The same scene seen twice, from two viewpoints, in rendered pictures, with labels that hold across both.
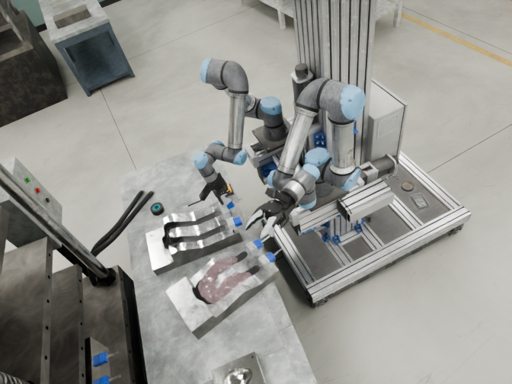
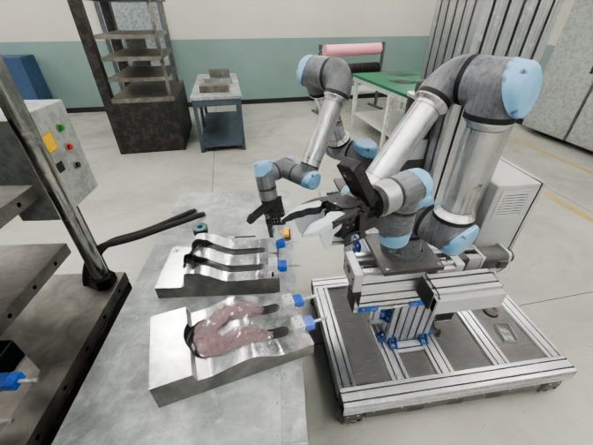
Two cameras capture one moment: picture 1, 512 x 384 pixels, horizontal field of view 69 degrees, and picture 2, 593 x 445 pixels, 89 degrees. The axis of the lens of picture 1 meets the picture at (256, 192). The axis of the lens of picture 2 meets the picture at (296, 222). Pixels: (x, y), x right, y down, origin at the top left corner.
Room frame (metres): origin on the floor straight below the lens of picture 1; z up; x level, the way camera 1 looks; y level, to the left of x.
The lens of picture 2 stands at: (0.30, 0.00, 1.77)
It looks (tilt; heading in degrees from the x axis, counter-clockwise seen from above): 35 degrees down; 5
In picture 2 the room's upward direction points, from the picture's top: straight up
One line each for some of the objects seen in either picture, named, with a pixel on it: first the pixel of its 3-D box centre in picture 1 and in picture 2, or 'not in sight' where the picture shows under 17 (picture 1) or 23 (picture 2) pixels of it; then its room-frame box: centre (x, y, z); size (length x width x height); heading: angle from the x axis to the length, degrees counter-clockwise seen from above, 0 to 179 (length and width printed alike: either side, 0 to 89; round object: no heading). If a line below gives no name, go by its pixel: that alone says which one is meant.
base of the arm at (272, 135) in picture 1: (274, 126); not in sight; (1.68, -0.21, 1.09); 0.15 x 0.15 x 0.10
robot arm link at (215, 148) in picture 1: (216, 152); (285, 169); (1.44, 0.14, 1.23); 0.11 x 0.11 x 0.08; 51
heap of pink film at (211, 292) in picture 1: (221, 277); (231, 325); (0.92, 0.27, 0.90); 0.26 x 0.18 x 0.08; 115
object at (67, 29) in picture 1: (81, 29); (220, 105); (5.52, 1.74, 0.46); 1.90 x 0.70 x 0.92; 16
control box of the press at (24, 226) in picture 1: (81, 261); (93, 258); (1.37, 1.13, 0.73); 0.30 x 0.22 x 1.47; 8
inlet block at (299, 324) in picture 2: (271, 256); (310, 322); (0.98, 0.01, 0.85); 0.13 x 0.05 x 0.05; 115
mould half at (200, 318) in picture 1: (223, 283); (232, 335); (0.91, 0.28, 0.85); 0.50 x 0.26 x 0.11; 115
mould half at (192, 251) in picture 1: (191, 233); (221, 262); (1.25, 0.41, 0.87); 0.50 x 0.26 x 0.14; 98
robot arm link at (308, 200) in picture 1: (302, 193); (391, 221); (0.94, -0.18, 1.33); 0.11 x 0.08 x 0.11; 39
